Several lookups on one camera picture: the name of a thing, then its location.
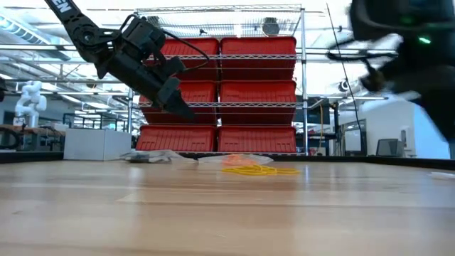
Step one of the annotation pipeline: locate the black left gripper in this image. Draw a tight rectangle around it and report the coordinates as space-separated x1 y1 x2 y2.
96 53 196 120

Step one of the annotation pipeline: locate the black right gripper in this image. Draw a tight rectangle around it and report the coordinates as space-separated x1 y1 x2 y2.
360 35 455 143

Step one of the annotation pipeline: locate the clear plastic zip bag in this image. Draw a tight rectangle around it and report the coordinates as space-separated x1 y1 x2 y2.
428 171 455 180
198 153 274 166
119 149 198 164

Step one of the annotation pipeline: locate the red plastic bin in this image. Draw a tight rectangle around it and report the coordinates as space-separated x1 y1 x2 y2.
135 124 217 153
220 36 297 81
152 37 220 82
139 80 218 124
217 124 298 154
219 80 298 126

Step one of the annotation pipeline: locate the grey monitor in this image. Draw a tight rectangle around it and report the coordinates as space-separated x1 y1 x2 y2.
375 138 405 157

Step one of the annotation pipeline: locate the white cardboard box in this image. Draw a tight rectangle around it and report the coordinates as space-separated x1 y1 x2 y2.
63 128 132 161

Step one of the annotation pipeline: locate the white screen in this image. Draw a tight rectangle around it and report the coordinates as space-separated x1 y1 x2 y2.
343 120 364 154

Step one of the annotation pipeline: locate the black monitor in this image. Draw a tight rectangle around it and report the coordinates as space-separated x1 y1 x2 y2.
295 96 331 125

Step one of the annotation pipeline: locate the round grey fan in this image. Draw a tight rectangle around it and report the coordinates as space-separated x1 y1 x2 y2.
262 16 281 37

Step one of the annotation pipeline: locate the wooden workbench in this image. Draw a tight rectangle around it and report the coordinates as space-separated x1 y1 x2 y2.
0 124 67 152

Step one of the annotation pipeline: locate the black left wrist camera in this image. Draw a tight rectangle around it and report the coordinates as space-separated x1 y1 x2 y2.
161 55 187 82

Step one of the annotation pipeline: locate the chrome wire shelving cart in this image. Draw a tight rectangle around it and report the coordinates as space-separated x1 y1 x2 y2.
127 3 311 157

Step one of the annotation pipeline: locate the white wall device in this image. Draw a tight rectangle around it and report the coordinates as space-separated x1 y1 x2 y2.
400 127 417 157

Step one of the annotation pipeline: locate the black left camera cable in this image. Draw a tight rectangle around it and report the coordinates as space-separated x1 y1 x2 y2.
120 14 211 71

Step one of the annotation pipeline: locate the black hanging cable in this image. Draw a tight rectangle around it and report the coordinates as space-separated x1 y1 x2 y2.
326 3 364 138

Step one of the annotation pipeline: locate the black aluminium table frame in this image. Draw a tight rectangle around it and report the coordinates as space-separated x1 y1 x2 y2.
0 151 455 171

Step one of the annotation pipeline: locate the silver ventilation duct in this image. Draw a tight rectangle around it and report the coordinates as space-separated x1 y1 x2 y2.
0 16 72 61

